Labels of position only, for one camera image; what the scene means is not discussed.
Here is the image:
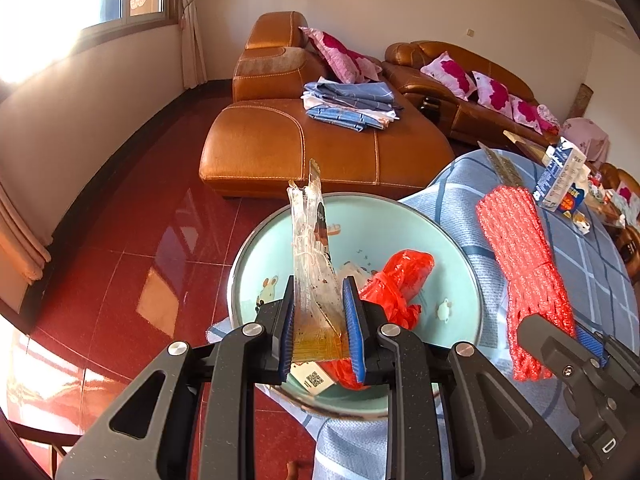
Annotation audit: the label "pink red pillow right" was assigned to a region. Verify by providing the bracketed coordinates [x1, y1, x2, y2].
[510, 94, 542, 134]

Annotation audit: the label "pink red pillow middle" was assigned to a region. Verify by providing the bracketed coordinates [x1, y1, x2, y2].
[472, 70, 513, 119]

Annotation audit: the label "pink red pillow left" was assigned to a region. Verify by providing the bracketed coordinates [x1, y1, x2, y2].
[420, 51, 476, 101]

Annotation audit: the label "brown leather long sofa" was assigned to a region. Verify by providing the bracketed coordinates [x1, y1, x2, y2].
[383, 40, 558, 148]

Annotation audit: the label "beige curtain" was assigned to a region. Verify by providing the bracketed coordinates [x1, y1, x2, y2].
[180, 0, 207, 89]

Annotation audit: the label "blue plaid tablecloth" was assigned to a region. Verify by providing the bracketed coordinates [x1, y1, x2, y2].
[206, 151, 639, 479]

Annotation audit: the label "red plastic bag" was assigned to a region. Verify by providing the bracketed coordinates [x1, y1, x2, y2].
[320, 249, 435, 390]

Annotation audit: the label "window with frame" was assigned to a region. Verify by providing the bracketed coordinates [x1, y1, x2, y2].
[1, 0, 169, 87]

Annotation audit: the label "clear plastic wrapper strip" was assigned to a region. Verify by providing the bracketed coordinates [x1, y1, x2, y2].
[288, 160, 348, 363]

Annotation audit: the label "pink red pillow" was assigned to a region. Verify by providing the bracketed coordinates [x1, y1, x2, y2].
[510, 94, 542, 134]
[472, 70, 513, 119]
[420, 51, 476, 101]

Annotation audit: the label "wooden coffee table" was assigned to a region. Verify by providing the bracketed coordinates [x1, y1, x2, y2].
[503, 130, 547, 162]

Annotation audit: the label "pink cloth covered object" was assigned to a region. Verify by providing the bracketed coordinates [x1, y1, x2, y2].
[560, 117, 610, 168]

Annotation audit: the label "orange leather chaise sofa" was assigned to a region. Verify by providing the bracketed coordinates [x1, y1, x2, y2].
[198, 11, 454, 198]

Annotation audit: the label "brown leather armchair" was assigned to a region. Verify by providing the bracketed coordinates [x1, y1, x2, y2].
[591, 162, 639, 284]

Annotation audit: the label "tall white grey carton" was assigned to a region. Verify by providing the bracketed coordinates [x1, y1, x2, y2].
[533, 136, 586, 211]

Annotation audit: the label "folded blue plaid cloths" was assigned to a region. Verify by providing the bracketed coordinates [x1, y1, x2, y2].
[300, 77, 404, 132]

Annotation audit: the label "small yellow white packet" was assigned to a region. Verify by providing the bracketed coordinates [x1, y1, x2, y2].
[572, 210, 591, 235]

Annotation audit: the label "red foam net sleeve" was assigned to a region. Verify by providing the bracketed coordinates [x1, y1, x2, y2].
[476, 185, 576, 382]

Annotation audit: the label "pink pillow on chaise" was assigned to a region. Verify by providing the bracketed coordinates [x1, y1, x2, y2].
[299, 26, 382, 84]

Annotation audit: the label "patterned paper sheet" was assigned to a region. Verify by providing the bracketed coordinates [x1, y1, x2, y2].
[478, 142, 525, 188]

